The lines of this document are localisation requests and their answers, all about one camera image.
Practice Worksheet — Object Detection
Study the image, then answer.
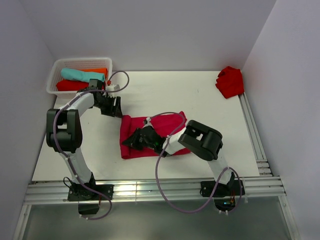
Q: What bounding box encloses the orange rolled t shirt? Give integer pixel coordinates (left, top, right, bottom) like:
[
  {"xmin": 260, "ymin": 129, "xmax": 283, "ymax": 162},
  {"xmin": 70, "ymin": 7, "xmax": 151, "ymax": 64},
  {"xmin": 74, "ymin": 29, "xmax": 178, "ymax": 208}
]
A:
[{"xmin": 81, "ymin": 68, "xmax": 108, "ymax": 76}]

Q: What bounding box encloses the white plastic basket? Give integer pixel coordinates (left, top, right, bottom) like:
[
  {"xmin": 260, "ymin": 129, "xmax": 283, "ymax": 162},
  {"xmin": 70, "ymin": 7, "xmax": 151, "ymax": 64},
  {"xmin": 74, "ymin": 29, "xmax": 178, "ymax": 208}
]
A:
[{"xmin": 46, "ymin": 57, "xmax": 113, "ymax": 98}]

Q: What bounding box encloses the pink t shirt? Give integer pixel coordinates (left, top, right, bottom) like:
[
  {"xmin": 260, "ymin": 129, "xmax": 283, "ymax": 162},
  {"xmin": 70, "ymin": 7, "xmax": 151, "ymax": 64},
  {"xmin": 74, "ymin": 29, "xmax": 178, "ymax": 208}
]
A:
[{"xmin": 119, "ymin": 113, "xmax": 182, "ymax": 160}]

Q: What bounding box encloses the teal rolled t shirt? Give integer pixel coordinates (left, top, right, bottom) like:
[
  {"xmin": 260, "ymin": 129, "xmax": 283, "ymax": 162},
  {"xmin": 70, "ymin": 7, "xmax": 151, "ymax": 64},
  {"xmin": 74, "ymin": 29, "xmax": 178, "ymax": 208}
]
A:
[{"xmin": 60, "ymin": 68, "xmax": 106, "ymax": 83}]

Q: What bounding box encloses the aluminium side rail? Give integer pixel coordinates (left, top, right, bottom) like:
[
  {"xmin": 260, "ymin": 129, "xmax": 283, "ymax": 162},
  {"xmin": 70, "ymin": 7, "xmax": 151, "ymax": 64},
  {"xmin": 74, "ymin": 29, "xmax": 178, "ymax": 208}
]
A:
[{"xmin": 238, "ymin": 93, "xmax": 274, "ymax": 177}]

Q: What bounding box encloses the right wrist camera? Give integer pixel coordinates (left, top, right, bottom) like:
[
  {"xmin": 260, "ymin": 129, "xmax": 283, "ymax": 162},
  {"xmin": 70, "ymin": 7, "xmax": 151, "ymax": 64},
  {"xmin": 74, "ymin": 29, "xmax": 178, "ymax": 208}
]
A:
[{"xmin": 143, "ymin": 117, "xmax": 153, "ymax": 128}]

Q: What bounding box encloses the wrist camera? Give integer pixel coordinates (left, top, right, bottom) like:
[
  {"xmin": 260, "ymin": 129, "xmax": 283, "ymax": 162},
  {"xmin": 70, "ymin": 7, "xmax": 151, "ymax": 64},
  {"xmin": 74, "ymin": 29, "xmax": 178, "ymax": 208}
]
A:
[
  {"xmin": 105, "ymin": 80, "xmax": 120, "ymax": 94},
  {"xmin": 143, "ymin": 117, "xmax": 153, "ymax": 128}
]

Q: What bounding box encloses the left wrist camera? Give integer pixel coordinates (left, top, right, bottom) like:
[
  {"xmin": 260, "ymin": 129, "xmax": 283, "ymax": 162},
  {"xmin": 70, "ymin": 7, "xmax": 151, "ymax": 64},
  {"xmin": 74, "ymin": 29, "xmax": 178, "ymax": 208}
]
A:
[{"xmin": 105, "ymin": 80, "xmax": 120, "ymax": 94}]

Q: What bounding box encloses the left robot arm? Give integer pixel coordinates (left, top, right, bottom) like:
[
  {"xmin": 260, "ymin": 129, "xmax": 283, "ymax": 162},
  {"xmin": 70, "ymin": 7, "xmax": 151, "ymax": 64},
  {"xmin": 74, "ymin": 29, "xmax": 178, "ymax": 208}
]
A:
[{"xmin": 46, "ymin": 79, "xmax": 123, "ymax": 200}]

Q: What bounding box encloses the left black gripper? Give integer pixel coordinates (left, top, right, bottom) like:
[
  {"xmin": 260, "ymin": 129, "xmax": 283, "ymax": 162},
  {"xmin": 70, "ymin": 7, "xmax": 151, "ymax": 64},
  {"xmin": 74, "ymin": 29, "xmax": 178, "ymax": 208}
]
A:
[{"xmin": 95, "ymin": 95, "xmax": 123, "ymax": 118}]

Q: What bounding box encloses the aluminium front rail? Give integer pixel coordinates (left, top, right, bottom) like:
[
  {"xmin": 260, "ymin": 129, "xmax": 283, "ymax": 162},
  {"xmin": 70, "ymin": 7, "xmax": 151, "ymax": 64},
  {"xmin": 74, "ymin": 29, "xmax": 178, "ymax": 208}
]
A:
[{"xmin": 22, "ymin": 176, "xmax": 286, "ymax": 205}]

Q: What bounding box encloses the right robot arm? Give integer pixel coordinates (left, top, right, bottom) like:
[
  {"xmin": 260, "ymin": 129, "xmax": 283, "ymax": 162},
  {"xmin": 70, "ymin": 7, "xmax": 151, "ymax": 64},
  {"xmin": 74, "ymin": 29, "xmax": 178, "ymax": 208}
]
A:
[{"xmin": 120, "ymin": 117, "xmax": 235, "ymax": 195}]

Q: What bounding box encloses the red crumpled t shirt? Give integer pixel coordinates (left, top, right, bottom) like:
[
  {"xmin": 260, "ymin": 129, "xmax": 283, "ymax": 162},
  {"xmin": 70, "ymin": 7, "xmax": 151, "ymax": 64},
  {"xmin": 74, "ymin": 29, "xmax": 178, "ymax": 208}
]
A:
[{"xmin": 215, "ymin": 66, "xmax": 245, "ymax": 99}]

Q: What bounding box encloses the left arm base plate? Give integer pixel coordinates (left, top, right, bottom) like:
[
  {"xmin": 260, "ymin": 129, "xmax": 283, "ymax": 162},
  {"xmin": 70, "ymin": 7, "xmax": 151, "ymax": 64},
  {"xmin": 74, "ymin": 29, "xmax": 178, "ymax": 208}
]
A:
[{"xmin": 67, "ymin": 184, "xmax": 114, "ymax": 202}]

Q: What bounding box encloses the red rolled t shirt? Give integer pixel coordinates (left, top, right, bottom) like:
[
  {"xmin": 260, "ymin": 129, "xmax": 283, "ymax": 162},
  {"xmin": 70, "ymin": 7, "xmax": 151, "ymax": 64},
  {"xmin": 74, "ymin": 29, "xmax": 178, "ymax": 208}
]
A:
[{"xmin": 56, "ymin": 79, "xmax": 89, "ymax": 92}]

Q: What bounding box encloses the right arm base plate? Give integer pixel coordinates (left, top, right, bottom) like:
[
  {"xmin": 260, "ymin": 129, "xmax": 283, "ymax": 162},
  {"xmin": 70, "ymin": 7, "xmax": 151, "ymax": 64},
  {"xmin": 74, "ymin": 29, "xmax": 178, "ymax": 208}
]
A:
[{"xmin": 199, "ymin": 178, "xmax": 247, "ymax": 198}]

